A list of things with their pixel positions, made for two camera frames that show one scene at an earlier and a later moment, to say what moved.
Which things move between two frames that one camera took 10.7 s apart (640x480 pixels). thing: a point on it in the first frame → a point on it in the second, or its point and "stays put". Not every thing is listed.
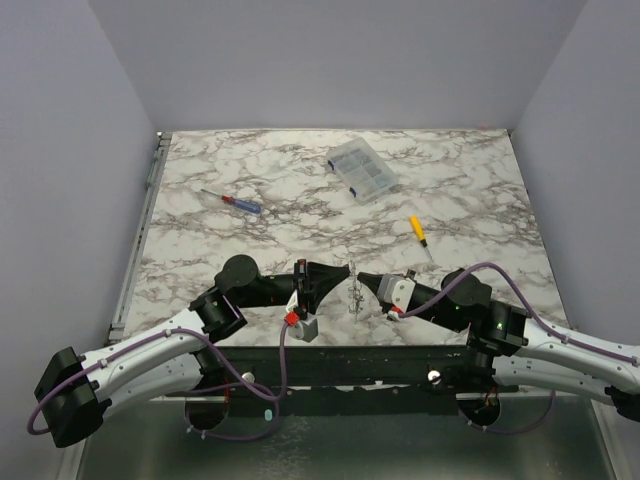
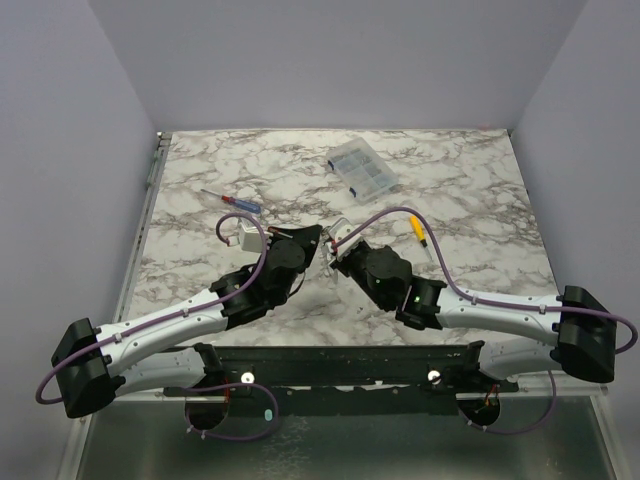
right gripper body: (420, 293) → (342, 258)
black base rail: (353, 380) stays put
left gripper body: (301, 284) → (278, 236)
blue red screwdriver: (243, 204) stays put
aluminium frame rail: (116, 326) stays put
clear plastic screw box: (366, 175) stays put
